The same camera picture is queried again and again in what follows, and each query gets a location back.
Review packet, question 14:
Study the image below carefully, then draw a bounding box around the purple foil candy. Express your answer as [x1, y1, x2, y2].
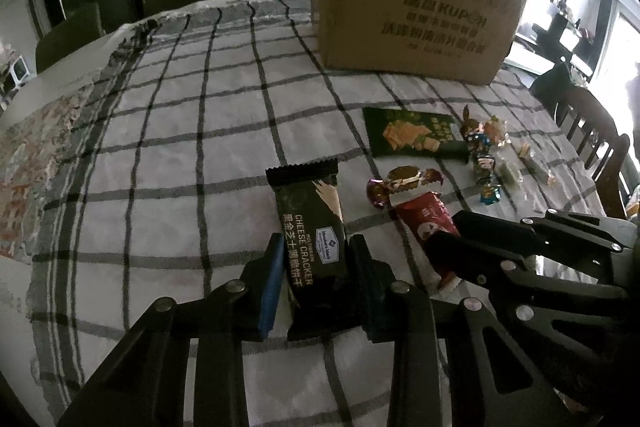
[366, 178, 397, 210]

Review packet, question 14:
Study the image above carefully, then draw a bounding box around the cluster of wrapped sweets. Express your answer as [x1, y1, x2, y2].
[460, 103, 557, 208]

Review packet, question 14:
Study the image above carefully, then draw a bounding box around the wooden slatted chair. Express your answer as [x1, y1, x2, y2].
[554, 84, 633, 221]

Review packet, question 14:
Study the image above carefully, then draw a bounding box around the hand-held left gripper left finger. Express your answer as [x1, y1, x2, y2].
[57, 233, 285, 427]

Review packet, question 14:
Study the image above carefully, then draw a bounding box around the brown gold twisted candy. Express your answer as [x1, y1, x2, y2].
[386, 164, 444, 194]

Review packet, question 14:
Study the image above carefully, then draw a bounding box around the green snack packet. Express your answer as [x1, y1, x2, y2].
[362, 107, 468, 164]

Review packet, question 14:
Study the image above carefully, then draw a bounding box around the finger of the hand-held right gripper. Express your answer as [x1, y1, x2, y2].
[424, 232, 628, 360]
[451, 208, 635, 259]

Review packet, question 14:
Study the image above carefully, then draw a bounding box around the brown cardboard box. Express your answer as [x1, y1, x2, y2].
[311, 0, 531, 86]

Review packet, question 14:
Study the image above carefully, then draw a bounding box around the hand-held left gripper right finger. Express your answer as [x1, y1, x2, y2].
[348, 234, 596, 427]

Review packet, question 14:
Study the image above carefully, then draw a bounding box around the sideboard with small items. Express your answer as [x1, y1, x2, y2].
[515, 0, 617, 80]

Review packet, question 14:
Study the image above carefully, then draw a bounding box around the black cracker packet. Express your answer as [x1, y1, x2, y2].
[265, 158, 351, 342]

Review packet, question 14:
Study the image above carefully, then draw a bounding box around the checkered tablecloth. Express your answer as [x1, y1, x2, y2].
[30, 0, 623, 427]

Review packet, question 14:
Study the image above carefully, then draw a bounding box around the red snack packet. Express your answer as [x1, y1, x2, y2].
[395, 192, 463, 294]

